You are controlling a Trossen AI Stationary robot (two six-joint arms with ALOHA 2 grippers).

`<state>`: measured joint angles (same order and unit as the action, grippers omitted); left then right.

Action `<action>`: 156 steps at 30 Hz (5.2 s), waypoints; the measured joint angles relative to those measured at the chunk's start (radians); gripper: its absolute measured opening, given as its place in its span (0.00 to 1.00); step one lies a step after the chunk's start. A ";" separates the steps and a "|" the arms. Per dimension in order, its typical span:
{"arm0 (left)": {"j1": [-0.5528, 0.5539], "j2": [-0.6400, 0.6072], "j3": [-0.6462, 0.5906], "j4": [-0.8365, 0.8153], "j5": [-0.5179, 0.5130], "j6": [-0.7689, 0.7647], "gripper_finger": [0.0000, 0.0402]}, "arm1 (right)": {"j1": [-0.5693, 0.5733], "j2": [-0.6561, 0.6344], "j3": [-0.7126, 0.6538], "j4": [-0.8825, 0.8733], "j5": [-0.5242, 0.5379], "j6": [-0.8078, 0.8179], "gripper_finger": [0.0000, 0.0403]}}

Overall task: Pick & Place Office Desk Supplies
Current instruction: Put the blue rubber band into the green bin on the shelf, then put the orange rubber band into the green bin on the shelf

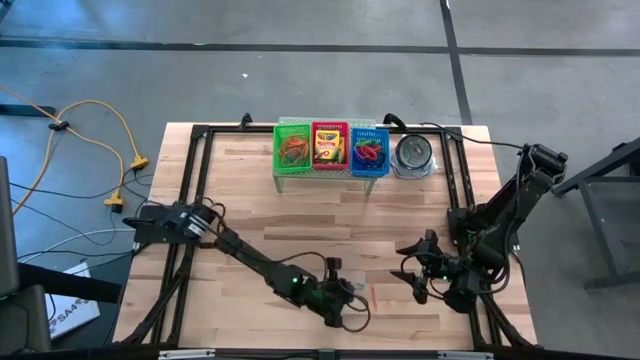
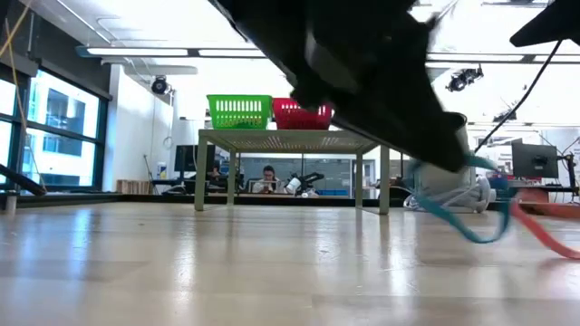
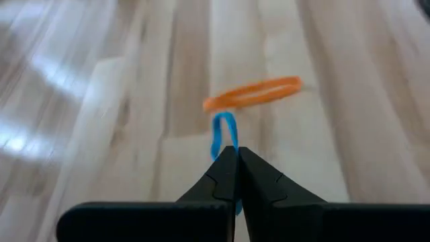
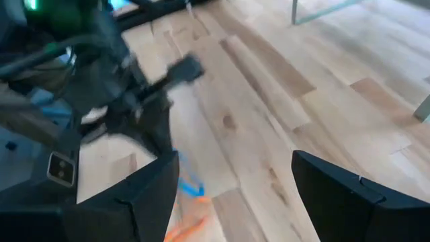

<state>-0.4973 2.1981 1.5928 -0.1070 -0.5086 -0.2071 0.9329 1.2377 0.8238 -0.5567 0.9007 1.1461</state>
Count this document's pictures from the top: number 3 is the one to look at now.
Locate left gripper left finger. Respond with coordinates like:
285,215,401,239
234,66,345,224
56,145,240,242

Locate orange rubber band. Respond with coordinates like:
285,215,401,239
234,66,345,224
202,75,304,114

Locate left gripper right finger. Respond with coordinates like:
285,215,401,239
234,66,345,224
237,146,430,242

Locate blue rubber band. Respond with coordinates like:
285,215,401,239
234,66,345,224
210,111,244,216

